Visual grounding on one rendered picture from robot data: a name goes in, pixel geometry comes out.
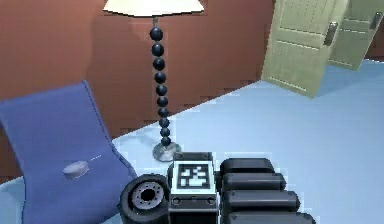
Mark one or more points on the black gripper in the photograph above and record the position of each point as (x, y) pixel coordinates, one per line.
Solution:
(145, 197)

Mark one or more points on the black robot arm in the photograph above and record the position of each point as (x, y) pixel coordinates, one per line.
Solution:
(253, 196)

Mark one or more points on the blue armchair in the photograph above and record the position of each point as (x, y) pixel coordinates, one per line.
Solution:
(63, 140)

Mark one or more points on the small grey remote control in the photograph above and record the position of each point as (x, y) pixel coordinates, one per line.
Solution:
(76, 169)

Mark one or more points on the floor lamp with black balls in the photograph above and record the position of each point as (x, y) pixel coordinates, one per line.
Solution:
(160, 78)

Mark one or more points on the pale green room door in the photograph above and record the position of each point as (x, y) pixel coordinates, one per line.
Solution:
(296, 43)
(353, 36)

